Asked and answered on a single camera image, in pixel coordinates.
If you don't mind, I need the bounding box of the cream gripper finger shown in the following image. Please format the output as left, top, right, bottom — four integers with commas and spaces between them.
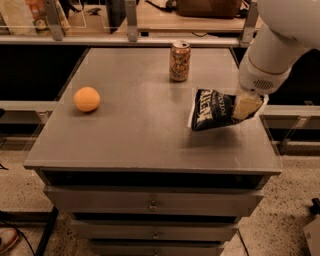
232, 91, 263, 120

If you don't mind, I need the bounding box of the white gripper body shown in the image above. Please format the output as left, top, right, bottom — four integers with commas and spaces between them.
239, 53, 293, 95

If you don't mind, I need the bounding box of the blue potato chip bag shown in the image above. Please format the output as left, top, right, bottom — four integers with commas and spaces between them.
188, 89, 268, 131

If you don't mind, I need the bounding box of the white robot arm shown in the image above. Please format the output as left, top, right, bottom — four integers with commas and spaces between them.
232, 0, 320, 120

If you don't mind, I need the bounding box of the orange soda can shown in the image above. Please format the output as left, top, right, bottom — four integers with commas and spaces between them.
169, 40, 191, 82

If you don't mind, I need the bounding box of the brown bag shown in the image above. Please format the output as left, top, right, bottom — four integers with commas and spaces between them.
166, 0, 248, 19

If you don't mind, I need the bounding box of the grey drawer cabinet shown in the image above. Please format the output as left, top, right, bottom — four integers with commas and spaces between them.
24, 48, 281, 256

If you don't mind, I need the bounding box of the orange fruit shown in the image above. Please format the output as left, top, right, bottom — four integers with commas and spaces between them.
73, 87, 100, 112

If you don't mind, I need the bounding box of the orange snack box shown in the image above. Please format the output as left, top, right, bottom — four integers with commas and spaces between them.
25, 0, 70, 31

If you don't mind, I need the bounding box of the shoe on floor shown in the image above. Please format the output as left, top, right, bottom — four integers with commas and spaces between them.
0, 228, 19, 255

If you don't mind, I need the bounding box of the black floor cable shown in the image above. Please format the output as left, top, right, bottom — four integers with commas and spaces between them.
0, 218, 37, 256

